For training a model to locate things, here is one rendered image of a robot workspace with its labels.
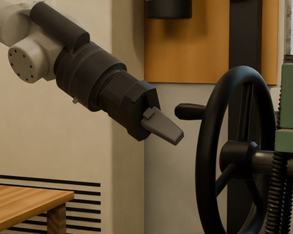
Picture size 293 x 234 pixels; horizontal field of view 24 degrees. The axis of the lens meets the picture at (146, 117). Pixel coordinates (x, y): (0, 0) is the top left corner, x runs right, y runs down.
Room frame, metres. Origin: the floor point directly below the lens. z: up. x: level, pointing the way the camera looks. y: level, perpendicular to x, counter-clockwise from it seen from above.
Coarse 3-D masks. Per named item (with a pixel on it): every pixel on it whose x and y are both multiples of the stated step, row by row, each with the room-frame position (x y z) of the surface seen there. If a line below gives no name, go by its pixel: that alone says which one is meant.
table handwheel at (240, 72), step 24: (240, 72) 0.99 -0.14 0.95; (216, 96) 0.94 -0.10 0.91; (264, 96) 1.09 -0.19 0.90; (216, 120) 0.92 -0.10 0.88; (240, 120) 1.03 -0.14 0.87; (264, 120) 1.12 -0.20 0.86; (216, 144) 0.91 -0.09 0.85; (240, 144) 1.01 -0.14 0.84; (264, 144) 1.13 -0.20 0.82; (240, 168) 0.99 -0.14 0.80; (264, 168) 0.99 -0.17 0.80; (288, 168) 0.97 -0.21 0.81; (216, 192) 0.92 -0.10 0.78; (264, 192) 1.11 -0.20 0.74; (216, 216) 0.91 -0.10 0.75; (264, 216) 1.08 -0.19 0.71
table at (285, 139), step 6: (276, 132) 0.91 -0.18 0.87; (282, 132) 0.91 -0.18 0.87; (288, 132) 0.91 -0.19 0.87; (276, 138) 0.91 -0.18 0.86; (282, 138) 0.91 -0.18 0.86; (288, 138) 0.90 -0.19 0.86; (276, 144) 0.91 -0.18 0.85; (282, 144) 0.91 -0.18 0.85; (288, 144) 0.90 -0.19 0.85; (276, 150) 0.91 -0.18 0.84; (282, 150) 0.91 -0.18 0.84; (288, 150) 0.90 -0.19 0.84
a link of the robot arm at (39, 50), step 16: (32, 16) 1.03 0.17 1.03; (48, 16) 1.02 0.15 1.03; (64, 16) 1.02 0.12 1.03; (48, 32) 1.03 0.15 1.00; (64, 32) 1.00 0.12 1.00; (80, 32) 1.00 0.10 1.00; (16, 48) 1.01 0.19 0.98; (32, 48) 1.01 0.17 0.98; (48, 48) 1.02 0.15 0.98; (64, 48) 1.02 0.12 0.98; (80, 48) 1.01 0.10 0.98; (96, 48) 1.02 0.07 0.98; (16, 64) 1.04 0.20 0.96; (32, 64) 1.01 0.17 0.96; (48, 64) 1.03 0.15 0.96; (64, 64) 1.00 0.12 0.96; (32, 80) 1.03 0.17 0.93; (48, 80) 1.05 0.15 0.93; (64, 80) 1.00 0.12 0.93
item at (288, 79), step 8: (288, 64) 0.93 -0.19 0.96; (288, 72) 0.93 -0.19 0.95; (288, 80) 0.93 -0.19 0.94; (288, 88) 0.93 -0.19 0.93; (288, 96) 0.93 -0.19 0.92; (280, 104) 0.93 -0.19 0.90; (288, 104) 0.93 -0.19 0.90; (280, 112) 0.93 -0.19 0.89; (288, 112) 0.93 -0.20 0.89; (280, 120) 0.93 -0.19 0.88; (288, 120) 0.93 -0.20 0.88; (288, 128) 0.93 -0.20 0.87
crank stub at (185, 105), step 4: (180, 104) 0.97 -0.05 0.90; (184, 104) 0.97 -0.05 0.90; (188, 104) 0.97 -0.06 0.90; (192, 104) 0.97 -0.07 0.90; (196, 104) 0.97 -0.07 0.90; (176, 108) 0.97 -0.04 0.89; (180, 108) 0.97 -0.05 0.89; (184, 108) 0.97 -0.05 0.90; (188, 108) 0.96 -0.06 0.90; (192, 108) 0.96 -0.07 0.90; (196, 108) 0.96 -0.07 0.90; (200, 108) 0.96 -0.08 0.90; (204, 108) 0.96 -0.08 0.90; (176, 112) 0.97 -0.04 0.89; (180, 112) 0.97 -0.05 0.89; (184, 112) 0.96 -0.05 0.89; (188, 112) 0.96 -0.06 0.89; (192, 112) 0.96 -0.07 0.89; (196, 112) 0.96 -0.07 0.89; (200, 112) 0.95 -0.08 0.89; (176, 116) 0.98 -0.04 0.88; (180, 116) 0.97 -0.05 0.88; (184, 116) 0.97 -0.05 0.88; (188, 116) 0.96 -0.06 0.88; (192, 116) 0.96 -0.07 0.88; (196, 116) 0.96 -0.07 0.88; (200, 116) 0.96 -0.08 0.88
